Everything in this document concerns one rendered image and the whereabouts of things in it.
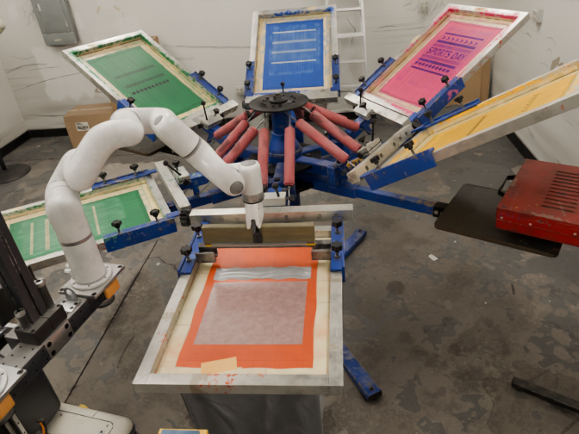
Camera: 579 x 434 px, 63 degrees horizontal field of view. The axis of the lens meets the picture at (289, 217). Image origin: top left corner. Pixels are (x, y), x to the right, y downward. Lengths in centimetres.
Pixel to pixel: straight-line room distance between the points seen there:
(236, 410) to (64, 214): 79
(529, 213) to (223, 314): 111
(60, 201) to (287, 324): 76
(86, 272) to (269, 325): 59
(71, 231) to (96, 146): 26
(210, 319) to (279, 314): 23
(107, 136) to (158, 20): 463
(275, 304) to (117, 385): 146
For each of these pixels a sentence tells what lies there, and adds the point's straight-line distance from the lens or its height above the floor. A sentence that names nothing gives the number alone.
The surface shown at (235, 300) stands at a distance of 166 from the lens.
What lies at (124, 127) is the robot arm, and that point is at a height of 161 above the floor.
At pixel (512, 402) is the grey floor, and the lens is 265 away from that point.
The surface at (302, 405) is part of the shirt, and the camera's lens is 156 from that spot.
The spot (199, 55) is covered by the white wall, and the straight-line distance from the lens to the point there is 591.
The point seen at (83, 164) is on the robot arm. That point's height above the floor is 152.
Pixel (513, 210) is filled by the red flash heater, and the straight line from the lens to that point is 185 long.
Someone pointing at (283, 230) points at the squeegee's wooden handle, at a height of 112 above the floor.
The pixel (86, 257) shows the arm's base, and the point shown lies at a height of 124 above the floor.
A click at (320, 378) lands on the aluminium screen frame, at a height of 99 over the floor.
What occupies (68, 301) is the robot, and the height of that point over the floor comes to 113.
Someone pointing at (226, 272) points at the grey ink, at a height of 96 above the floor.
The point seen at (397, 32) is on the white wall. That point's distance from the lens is 569.
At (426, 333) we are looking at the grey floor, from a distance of 287.
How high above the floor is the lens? 202
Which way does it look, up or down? 31 degrees down
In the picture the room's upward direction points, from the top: 6 degrees counter-clockwise
